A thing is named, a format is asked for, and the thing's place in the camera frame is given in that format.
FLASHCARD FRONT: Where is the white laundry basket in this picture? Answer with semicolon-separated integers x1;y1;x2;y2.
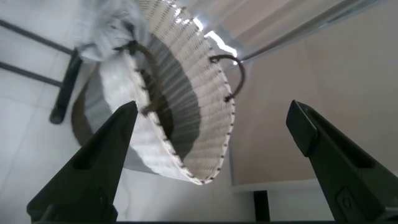
71;0;246;186

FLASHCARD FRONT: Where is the pale grey garment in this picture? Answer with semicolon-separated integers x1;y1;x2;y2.
74;0;150;63

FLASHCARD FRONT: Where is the black clothes rack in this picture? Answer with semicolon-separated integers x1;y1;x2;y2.
0;19;83;125

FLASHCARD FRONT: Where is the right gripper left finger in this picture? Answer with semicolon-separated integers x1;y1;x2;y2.
26;100;139;223

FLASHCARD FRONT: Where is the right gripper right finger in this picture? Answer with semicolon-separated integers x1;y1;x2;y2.
285;99;398;223

